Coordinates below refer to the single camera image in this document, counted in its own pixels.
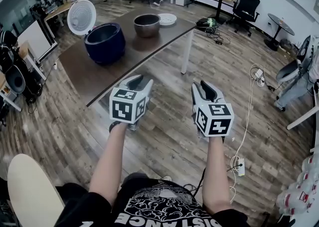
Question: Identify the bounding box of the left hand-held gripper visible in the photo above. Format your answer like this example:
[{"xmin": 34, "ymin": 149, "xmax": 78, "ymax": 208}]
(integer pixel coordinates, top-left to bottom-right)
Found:
[{"xmin": 109, "ymin": 74, "xmax": 154, "ymax": 131}]

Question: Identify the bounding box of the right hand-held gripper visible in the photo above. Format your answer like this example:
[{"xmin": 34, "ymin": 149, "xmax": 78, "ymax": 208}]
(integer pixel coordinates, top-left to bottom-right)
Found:
[{"xmin": 191, "ymin": 80, "xmax": 235, "ymax": 139}]

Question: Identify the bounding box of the dark blue rice cooker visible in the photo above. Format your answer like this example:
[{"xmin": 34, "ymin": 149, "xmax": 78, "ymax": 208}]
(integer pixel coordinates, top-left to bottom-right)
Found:
[{"xmin": 67, "ymin": 0, "xmax": 127, "ymax": 66}]

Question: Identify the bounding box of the metal pot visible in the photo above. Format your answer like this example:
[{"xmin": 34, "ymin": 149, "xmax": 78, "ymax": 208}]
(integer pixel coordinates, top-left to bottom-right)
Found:
[{"xmin": 133, "ymin": 14, "xmax": 161, "ymax": 38}]

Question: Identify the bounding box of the person's left forearm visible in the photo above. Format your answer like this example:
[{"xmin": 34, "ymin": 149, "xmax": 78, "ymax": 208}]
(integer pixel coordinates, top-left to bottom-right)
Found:
[{"xmin": 88, "ymin": 121, "xmax": 133, "ymax": 207}]

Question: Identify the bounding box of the person's right forearm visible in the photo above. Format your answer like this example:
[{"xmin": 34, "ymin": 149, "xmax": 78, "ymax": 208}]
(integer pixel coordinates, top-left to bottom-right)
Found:
[{"xmin": 201, "ymin": 135, "xmax": 233, "ymax": 215}]

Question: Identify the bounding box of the dark brown table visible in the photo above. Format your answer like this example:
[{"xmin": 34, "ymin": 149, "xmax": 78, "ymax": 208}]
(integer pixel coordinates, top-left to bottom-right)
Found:
[{"xmin": 58, "ymin": 8, "xmax": 197, "ymax": 108}]

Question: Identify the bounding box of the grey shell chair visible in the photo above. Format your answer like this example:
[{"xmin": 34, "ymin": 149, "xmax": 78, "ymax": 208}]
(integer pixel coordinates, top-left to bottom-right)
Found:
[{"xmin": 275, "ymin": 35, "xmax": 312, "ymax": 83}]

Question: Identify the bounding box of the white desk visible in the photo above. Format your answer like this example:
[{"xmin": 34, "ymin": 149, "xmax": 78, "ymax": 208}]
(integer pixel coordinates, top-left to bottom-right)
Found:
[{"xmin": 286, "ymin": 88, "xmax": 319, "ymax": 131}]

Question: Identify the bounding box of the black and green bag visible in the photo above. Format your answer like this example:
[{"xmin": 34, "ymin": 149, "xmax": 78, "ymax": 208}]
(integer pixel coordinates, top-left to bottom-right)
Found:
[{"xmin": 195, "ymin": 17, "xmax": 219, "ymax": 33}]

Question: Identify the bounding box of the person's black printed shirt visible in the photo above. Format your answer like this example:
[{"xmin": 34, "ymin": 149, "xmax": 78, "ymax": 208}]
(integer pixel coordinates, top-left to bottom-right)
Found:
[{"xmin": 53, "ymin": 172, "xmax": 251, "ymax": 227}]

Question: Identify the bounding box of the white flat panel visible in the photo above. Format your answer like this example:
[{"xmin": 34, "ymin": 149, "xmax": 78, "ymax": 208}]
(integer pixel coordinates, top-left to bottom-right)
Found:
[{"xmin": 16, "ymin": 18, "xmax": 58, "ymax": 62}]

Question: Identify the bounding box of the black shell chair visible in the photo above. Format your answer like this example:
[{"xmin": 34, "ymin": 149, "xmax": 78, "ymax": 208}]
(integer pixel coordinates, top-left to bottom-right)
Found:
[{"xmin": 4, "ymin": 65, "xmax": 27, "ymax": 95}]

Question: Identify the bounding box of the pack of water bottles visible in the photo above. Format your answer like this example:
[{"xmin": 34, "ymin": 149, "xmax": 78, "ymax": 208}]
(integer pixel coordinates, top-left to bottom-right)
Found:
[{"xmin": 275, "ymin": 153, "xmax": 319, "ymax": 218}]

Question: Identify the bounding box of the light wooden desk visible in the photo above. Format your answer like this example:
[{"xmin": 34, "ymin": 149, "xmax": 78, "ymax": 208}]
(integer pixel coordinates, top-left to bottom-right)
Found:
[{"xmin": 44, "ymin": 0, "xmax": 88, "ymax": 26}]

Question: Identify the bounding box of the round glass side table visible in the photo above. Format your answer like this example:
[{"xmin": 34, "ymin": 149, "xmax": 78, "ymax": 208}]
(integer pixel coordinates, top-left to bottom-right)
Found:
[{"xmin": 263, "ymin": 13, "xmax": 296, "ymax": 52}]

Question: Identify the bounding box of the black office chair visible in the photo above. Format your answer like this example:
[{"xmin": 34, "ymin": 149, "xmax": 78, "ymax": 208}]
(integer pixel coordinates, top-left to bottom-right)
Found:
[{"xmin": 232, "ymin": 0, "xmax": 261, "ymax": 37}]

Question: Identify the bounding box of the round beige tabletop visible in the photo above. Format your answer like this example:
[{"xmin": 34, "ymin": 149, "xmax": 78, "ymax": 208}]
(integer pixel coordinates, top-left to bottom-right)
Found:
[{"xmin": 7, "ymin": 153, "xmax": 66, "ymax": 227}]

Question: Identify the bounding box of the long white cable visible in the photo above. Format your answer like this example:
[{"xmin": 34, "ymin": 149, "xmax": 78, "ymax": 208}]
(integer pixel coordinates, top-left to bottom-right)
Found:
[{"xmin": 228, "ymin": 63, "xmax": 265, "ymax": 204}]

